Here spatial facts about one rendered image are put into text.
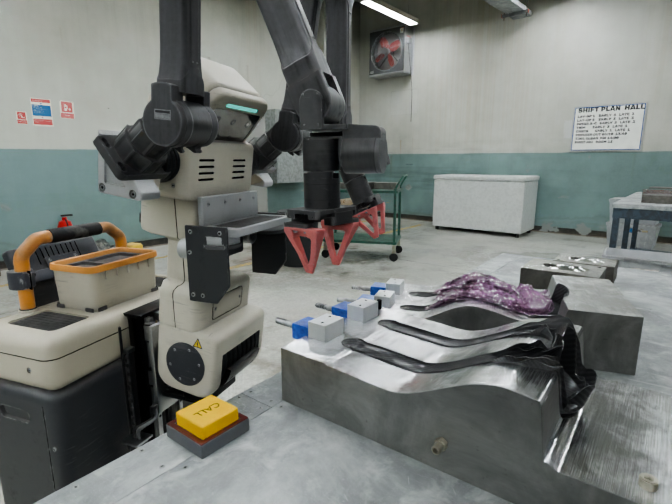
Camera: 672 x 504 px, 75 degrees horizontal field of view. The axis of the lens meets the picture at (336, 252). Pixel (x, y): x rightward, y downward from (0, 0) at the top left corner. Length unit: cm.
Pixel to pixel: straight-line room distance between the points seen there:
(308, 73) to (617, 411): 61
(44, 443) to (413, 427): 87
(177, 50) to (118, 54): 574
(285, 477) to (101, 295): 76
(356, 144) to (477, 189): 686
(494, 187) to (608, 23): 276
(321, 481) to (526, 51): 804
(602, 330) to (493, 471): 43
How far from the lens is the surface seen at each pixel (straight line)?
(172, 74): 80
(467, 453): 58
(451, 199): 767
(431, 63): 900
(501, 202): 736
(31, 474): 132
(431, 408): 57
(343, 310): 82
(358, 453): 63
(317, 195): 66
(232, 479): 60
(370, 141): 64
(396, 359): 69
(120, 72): 650
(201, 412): 66
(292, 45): 69
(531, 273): 138
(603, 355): 94
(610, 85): 796
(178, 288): 103
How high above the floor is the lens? 117
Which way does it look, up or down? 12 degrees down
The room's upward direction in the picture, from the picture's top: straight up
